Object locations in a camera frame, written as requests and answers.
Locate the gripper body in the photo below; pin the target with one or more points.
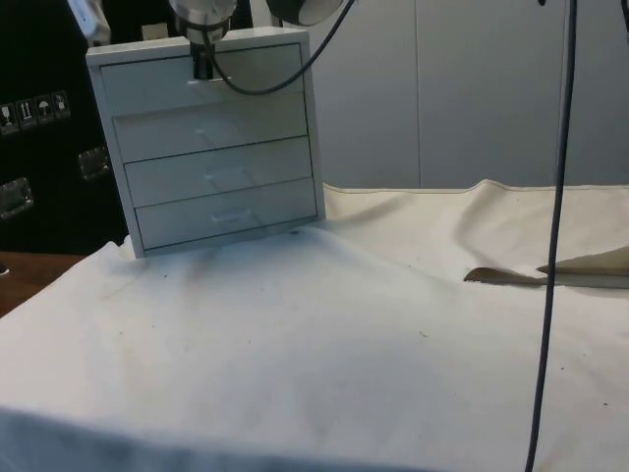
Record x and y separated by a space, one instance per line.
204 17

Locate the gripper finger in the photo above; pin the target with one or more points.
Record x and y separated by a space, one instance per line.
202 61

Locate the white chest of drawers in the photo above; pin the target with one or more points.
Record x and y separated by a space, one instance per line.
206 162

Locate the black cabinet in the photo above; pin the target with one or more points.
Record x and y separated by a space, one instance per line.
44 147

